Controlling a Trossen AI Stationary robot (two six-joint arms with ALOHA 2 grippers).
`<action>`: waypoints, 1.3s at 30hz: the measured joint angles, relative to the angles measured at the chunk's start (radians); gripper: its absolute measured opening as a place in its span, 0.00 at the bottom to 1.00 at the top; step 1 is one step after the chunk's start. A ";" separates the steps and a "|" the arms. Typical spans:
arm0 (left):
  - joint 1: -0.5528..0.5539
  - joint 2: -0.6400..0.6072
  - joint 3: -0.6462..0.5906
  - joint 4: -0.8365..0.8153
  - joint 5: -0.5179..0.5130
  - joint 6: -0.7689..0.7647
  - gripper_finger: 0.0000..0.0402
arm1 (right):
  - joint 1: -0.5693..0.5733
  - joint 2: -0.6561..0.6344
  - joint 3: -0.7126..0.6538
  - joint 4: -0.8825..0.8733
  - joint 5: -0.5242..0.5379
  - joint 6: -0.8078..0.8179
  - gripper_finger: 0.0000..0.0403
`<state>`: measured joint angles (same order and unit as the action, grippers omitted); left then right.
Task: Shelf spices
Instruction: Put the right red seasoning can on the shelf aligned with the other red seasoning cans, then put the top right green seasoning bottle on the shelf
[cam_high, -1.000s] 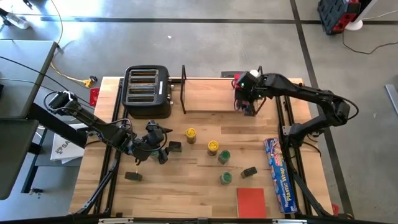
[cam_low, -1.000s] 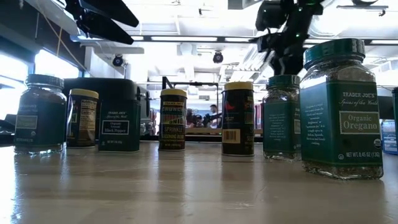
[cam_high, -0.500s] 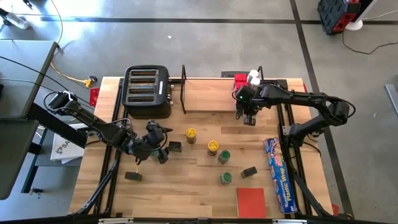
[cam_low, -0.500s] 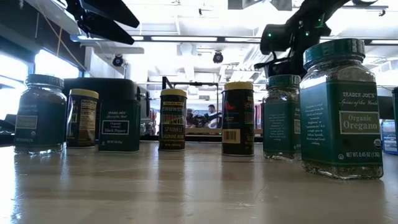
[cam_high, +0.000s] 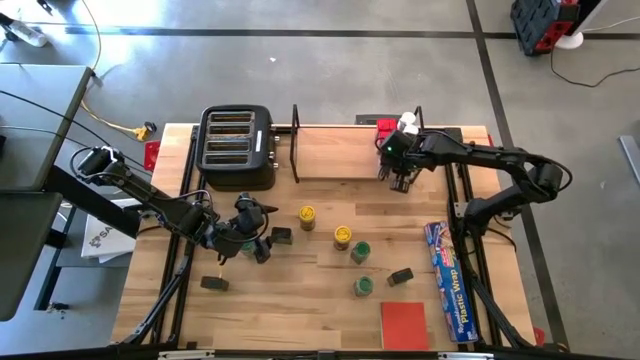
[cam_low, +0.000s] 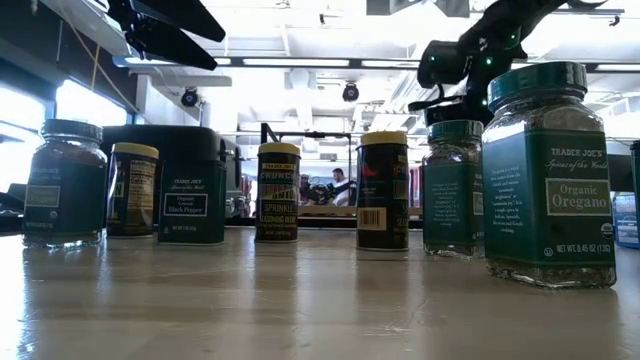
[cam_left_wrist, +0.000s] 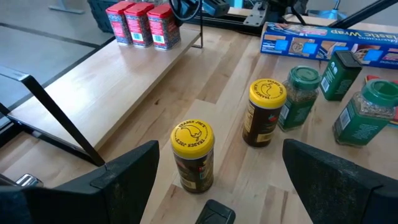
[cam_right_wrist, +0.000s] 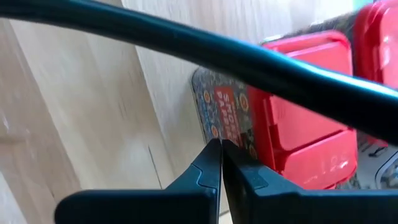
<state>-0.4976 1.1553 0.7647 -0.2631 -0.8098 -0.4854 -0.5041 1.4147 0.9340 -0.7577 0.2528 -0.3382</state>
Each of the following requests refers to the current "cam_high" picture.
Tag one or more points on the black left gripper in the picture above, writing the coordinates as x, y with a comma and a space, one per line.
247, 220

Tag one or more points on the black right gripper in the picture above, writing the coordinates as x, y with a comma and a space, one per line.
400, 152

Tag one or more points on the green tin with black lid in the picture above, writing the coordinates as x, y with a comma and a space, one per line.
281, 235
400, 276

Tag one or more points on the small black block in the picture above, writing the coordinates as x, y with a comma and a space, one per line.
215, 283

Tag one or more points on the yellow-lid spice jar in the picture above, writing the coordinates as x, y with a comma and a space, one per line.
307, 217
342, 237

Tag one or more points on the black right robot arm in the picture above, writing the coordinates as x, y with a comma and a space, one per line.
500, 160

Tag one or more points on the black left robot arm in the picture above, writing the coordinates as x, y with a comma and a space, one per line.
150, 200

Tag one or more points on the grey metal plate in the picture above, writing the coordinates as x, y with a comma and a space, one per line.
367, 119

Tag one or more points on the black four-slot toaster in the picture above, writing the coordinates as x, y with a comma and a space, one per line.
235, 145

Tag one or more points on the red clamp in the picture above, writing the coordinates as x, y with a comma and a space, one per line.
492, 142
538, 336
151, 155

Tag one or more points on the blue plastic wrap box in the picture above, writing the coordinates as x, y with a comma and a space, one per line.
450, 280

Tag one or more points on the red square pad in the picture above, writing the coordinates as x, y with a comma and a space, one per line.
402, 325

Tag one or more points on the white printed paper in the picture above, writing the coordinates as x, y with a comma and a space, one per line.
105, 242

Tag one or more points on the black support beam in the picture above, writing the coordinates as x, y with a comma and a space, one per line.
95, 202

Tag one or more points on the black and red toolbox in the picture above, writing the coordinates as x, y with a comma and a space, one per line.
540, 22

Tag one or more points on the white stand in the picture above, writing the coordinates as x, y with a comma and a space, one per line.
570, 40

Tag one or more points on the grey metal bar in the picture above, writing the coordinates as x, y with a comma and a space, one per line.
631, 155

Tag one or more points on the grey desk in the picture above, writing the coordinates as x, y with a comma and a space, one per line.
40, 130
25, 255

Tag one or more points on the grey metal corner bracket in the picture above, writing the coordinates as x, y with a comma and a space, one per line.
460, 208

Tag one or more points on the wooden shelf with black frame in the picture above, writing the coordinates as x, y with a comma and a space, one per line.
340, 155

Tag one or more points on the black metal table frame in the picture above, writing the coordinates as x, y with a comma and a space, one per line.
161, 300

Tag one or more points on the silver bracket plate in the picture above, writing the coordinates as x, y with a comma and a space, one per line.
465, 356
186, 354

